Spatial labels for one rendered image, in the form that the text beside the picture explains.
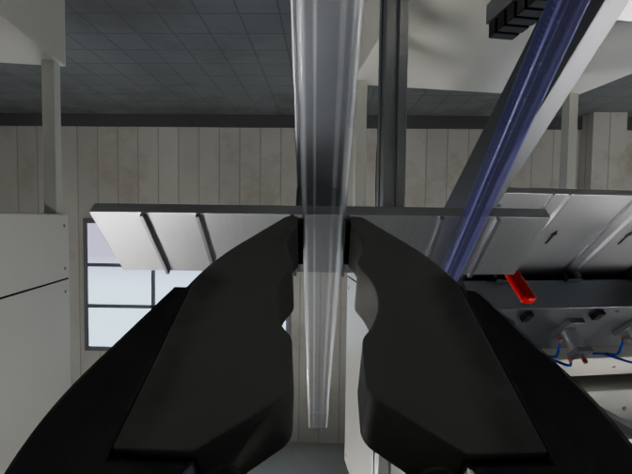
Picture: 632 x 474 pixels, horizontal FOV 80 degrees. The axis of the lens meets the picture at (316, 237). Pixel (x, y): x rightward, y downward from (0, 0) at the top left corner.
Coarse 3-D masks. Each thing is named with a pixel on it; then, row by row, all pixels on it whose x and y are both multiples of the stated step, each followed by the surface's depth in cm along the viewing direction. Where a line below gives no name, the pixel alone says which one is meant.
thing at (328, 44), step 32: (320, 0) 8; (352, 0) 8; (320, 32) 8; (352, 32) 8; (320, 64) 9; (352, 64) 9; (320, 96) 9; (352, 96) 9; (320, 128) 10; (352, 128) 10; (320, 160) 10; (320, 192) 11; (320, 224) 12; (320, 256) 14; (320, 288) 15; (320, 320) 17; (320, 352) 19; (320, 384) 22; (320, 416) 26
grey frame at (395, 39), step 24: (384, 0) 65; (408, 0) 64; (384, 24) 65; (384, 48) 64; (384, 72) 64; (384, 96) 64; (384, 120) 64; (384, 144) 64; (384, 168) 65; (384, 192) 65; (600, 384) 72; (624, 384) 72; (624, 408) 69
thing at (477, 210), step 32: (576, 0) 17; (544, 32) 18; (544, 64) 19; (512, 96) 21; (544, 96) 20; (512, 128) 21; (512, 160) 23; (480, 192) 25; (480, 224) 27; (448, 256) 30
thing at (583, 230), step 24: (528, 192) 43; (552, 192) 44; (576, 192) 44; (600, 192) 45; (624, 192) 45; (552, 216) 46; (576, 216) 47; (600, 216) 48; (624, 216) 48; (552, 240) 50; (576, 240) 51; (600, 240) 51; (624, 240) 52; (528, 264) 54; (552, 264) 55; (576, 264) 56; (600, 264) 56; (624, 264) 57
